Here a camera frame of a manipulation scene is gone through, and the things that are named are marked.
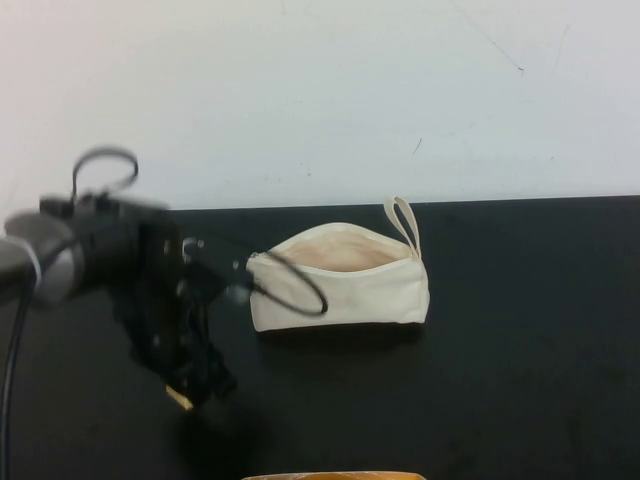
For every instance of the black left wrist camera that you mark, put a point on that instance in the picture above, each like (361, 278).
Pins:
(217, 265)

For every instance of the yellow-brown cardboard piece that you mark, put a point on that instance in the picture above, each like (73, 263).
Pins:
(332, 475)

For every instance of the cream fabric pencil case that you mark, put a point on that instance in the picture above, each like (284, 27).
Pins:
(370, 295)

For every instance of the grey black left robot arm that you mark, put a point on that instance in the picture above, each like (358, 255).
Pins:
(55, 260)

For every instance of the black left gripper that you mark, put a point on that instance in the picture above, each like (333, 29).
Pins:
(155, 305)

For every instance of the beige rectangular eraser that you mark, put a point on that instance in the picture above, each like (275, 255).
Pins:
(179, 398)

